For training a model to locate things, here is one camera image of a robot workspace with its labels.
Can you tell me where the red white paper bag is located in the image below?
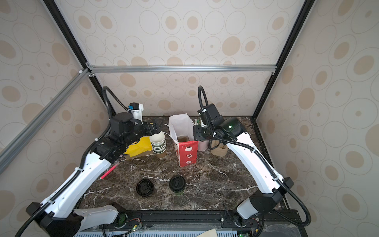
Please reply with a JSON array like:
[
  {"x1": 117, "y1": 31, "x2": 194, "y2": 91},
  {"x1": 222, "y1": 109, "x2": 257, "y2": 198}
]
[{"x1": 168, "y1": 114, "x2": 198, "y2": 167}]

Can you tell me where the green paper coffee cup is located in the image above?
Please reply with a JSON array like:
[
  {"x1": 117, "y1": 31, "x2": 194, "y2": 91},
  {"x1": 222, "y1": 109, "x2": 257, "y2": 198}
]
[{"x1": 174, "y1": 190, "x2": 184, "y2": 196}]

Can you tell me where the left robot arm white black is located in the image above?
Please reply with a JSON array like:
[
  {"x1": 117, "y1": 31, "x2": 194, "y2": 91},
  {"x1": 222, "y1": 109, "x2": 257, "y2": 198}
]
[{"x1": 16, "y1": 86, "x2": 161, "y2": 237}]

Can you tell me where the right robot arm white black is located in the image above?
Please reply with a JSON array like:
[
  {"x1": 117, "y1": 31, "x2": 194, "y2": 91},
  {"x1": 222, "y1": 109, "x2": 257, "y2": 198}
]
[{"x1": 193, "y1": 86, "x2": 311, "y2": 227}]

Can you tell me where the stack of paper cups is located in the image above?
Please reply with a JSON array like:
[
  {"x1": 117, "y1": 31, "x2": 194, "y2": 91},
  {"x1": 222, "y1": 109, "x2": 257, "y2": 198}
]
[{"x1": 149, "y1": 131, "x2": 167, "y2": 159}]

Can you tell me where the yellow napkin stack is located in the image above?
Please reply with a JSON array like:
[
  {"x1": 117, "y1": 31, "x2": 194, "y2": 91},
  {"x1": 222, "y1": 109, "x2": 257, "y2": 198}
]
[{"x1": 124, "y1": 136, "x2": 152, "y2": 157}]

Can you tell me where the pink straw holder cup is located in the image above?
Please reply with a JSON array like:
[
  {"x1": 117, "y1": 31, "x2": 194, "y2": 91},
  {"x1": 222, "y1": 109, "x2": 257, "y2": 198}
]
[{"x1": 198, "y1": 140, "x2": 209, "y2": 152}]

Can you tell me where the pulp cup carrier stack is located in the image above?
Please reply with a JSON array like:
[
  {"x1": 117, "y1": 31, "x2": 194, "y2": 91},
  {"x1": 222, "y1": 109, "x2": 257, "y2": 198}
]
[{"x1": 209, "y1": 140, "x2": 229, "y2": 157}]

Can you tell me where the pink highlighter pen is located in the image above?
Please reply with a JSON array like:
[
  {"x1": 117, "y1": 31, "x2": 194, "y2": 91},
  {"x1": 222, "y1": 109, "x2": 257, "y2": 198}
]
[{"x1": 100, "y1": 163, "x2": 119, "y2": 180}]

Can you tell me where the left diagonal aluminium bar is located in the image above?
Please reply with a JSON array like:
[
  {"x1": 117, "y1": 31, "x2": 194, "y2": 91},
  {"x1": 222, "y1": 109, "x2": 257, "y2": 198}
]
[{"x1": 1, "y1": 69, "x2": 89, "y2": 172}]

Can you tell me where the horizontal aluminium frame bar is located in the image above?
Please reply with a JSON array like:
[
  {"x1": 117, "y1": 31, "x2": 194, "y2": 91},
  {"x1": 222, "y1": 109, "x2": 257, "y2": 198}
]
[{"x1": 89, "y1": 64, "x2": 276, "y2": 73}]

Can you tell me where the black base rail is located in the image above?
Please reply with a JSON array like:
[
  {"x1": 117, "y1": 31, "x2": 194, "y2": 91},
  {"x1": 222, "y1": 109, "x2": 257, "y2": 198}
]
[{"x1": 53, "y1": 209, "x2": 300, "y2": 237}]

